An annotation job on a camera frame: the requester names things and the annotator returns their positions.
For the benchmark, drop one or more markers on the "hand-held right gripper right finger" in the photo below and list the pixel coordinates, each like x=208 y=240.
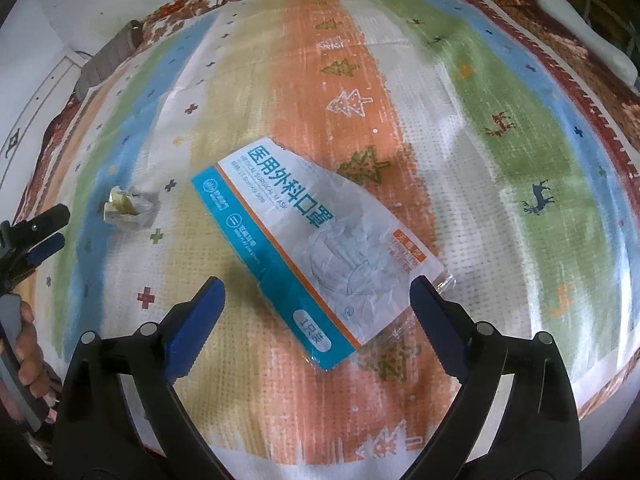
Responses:
x=440 y=335

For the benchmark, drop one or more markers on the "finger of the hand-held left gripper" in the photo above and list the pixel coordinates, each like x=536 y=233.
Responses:
x=46 y=249
x=45 y=220

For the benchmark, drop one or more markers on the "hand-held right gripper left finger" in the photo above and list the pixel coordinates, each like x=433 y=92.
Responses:
x=192 y=332

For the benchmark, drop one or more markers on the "yellow silver wrapper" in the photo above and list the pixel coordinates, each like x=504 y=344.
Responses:
x=127 y=207

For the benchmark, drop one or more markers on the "blue white mask packet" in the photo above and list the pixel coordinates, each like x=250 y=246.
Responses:
x=300 y=235

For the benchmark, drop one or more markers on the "person's left hand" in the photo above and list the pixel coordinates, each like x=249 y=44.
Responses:
x=32 y=360

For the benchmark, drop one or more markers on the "white cabinet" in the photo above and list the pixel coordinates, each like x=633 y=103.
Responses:
x=35 y=110

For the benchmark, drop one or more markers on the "grey pillow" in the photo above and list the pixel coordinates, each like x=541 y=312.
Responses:
x=105 y=60

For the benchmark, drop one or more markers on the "striped printed blanket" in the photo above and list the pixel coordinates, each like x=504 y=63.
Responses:
x=350 y=60

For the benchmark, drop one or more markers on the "colourful striped tablecloth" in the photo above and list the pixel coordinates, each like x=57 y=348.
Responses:
x=575 y=35

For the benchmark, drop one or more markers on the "white cushion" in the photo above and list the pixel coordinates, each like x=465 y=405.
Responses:
x=590 y=35

